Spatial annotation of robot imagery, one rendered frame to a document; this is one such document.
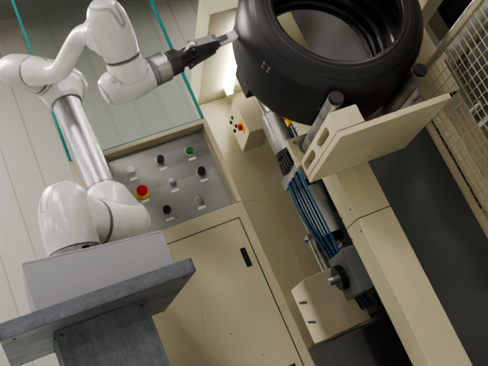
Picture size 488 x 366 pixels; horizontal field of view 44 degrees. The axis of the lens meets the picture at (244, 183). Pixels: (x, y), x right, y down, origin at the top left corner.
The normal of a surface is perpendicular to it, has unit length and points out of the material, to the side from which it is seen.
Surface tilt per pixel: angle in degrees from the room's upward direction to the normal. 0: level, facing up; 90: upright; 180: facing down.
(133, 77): 134
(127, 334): 90
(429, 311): 90
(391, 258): 90
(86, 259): 90
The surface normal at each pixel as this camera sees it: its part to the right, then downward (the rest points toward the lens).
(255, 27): -0.59, -0.02
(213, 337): 0.13, -0.35
